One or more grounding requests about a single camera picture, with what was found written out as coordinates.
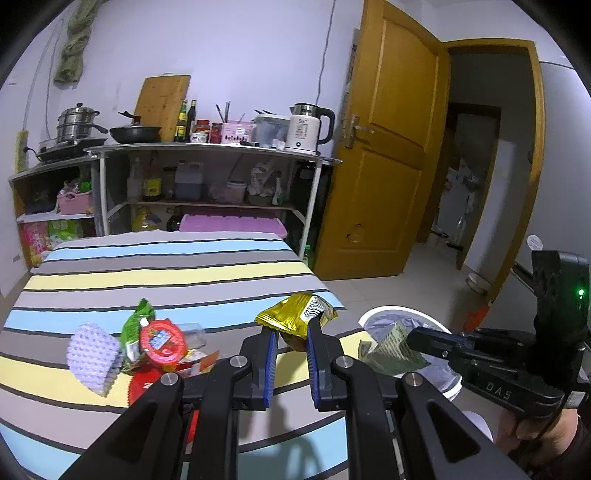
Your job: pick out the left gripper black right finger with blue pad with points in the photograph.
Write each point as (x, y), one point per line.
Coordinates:
(399, 427)

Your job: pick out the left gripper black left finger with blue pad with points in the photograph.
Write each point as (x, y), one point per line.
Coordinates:
(186, 428)

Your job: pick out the red seasoning packet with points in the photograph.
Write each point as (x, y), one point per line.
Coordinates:
(145, 376)

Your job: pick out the green printed wrapper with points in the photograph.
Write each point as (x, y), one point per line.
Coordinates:
(392, 356)

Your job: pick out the yellow snack wrapper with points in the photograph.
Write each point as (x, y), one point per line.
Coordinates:
(290, 317)

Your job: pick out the white trash bin with liner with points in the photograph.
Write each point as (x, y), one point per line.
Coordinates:
(378, 322)

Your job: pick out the metal kitchen shelf rack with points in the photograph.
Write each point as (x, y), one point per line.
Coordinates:
(245, 180)

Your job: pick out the person's right hand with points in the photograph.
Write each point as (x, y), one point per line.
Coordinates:
(554, 438)

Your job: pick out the orange dustpan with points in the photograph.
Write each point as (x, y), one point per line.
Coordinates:
(474, 319)

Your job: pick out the red lidded plastic cup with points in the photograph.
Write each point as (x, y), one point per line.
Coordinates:
(167, 345)

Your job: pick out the green snack wrapper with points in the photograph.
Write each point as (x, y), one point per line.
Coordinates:
(133, 355)

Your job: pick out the striped tablecloth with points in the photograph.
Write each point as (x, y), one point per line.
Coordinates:
(220, 280)

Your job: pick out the green glass bottle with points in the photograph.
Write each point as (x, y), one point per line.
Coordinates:
(308, 256)

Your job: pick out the purple lidded storage box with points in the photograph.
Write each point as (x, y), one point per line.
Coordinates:
(218, 223)

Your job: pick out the pink plastic basket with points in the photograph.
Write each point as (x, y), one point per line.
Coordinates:
(71, 203)

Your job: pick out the grey plastic jug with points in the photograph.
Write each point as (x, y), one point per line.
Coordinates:
(189, 180)

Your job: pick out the yellow wooden door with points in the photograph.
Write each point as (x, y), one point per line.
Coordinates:
(393, 134)

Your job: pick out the black frying pan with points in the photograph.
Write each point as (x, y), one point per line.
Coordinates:
(135, 132)

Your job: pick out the dark sauce bottle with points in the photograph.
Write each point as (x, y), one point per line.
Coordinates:
(181, 124)

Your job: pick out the pink utensil holder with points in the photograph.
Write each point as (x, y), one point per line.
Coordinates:
(234, 132)

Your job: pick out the stainless steel steamer pot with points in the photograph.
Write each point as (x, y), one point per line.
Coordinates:
(77, 123)

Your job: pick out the white electric kettle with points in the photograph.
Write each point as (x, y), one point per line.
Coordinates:
(304, 132)

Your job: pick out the clear plastic container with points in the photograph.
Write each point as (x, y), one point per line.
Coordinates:
(270, 131)

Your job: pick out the wooden cutting board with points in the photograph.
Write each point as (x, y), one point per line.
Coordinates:
(159, 102)

